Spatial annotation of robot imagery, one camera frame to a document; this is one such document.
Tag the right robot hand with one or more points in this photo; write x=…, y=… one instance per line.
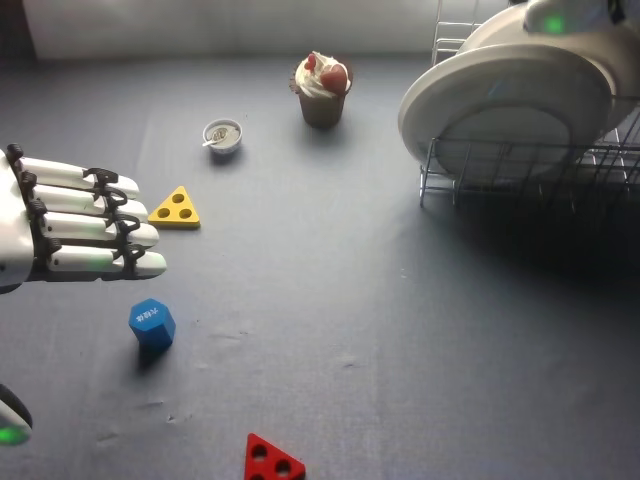
x=552, y=20

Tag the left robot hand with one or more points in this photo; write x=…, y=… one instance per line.
x=60, y=230

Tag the yellow triangle block with holes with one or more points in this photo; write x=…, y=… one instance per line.
x=175, y=207

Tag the blue hexagonal block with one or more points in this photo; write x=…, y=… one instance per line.
x=150, y=325

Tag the small toy bowl with spoon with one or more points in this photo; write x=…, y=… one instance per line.
x=223, y=137

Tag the toy cupcake with strawberry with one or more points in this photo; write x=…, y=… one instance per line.
x=322, y=90

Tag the white backdrop board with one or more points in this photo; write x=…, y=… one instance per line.
x=200, y=25

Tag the grey table cloth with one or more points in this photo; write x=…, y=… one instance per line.
x=350, y=300

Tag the red triangle block with holes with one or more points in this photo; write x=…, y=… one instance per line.
x=270, y=457

